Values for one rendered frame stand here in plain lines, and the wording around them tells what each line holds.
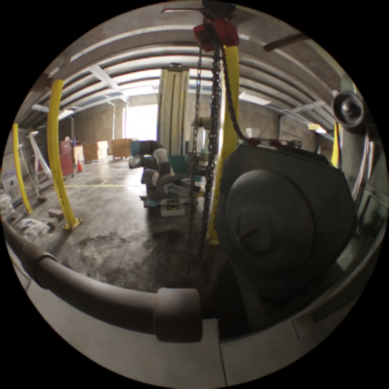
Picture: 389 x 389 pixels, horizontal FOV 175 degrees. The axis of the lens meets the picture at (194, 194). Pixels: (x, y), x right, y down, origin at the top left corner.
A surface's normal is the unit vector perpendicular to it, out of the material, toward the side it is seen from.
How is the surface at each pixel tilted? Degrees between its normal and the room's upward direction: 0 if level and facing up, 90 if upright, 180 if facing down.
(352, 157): 90
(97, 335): 0
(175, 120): 90
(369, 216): 90
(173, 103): 90
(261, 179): 78
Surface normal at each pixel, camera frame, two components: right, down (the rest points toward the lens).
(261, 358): 0.05, -0.91
